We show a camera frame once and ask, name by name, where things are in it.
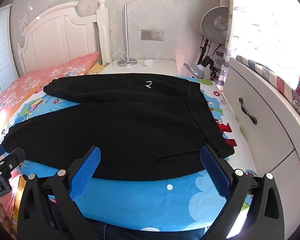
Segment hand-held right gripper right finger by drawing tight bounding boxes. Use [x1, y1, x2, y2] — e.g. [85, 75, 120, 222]
[199, 144, 285, 240]

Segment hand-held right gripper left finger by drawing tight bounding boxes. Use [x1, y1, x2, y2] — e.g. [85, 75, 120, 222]
[17, 145, 102, 240]

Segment black pants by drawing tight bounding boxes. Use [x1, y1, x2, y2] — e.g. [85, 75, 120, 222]
[2, 73, 235, 182]

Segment blue cartoon printed bed sheet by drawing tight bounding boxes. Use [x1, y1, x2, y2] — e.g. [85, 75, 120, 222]
[5, 76, 259, 233]

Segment pink floral blanket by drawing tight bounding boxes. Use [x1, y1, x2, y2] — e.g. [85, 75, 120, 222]
[0, 51, 100, 240]

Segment white drawer cabinet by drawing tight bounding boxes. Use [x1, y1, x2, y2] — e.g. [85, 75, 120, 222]
[221, 57, 300, 238]

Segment silver spot lamp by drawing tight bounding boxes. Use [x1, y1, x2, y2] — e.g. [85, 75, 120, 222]
[184, 56, 217, 79]

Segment yellow pillow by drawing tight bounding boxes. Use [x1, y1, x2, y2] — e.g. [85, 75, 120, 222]
[86, 61, 107, 75]

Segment white nightstand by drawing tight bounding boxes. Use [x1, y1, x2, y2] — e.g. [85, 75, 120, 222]
[97, 59, 178, 77]

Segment black lamp stand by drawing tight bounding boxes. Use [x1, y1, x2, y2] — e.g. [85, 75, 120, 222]
[197, 34, 210, 65]

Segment white wooden headboard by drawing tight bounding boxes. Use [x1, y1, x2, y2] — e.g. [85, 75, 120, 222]
[17, 0, 110, 77]

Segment silver desk lamp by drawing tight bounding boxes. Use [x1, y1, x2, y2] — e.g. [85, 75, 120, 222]
[117, 4, 138, 67]

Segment round grey lamp head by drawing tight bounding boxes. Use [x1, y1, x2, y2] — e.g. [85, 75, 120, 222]
[200, 6, 231, 46]

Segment printed window curtain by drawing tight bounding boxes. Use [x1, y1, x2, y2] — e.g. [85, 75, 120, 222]
[220, 0, 300, 90]

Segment dark drawer handle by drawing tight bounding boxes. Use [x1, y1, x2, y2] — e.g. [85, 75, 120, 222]
[238, 97, 257, 125]

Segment white charging cable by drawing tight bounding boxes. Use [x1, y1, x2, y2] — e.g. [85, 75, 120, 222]
[110, 51, 129, 67]

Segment white charger with cable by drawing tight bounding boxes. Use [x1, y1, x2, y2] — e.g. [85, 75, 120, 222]
[143, 51, 158, 67]

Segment paper notice on wall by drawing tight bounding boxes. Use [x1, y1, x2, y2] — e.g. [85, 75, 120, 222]
[19, 12, 29, 34]

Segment grey wall outlet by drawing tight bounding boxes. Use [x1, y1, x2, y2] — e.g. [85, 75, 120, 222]
[141, 29, 165, 42]

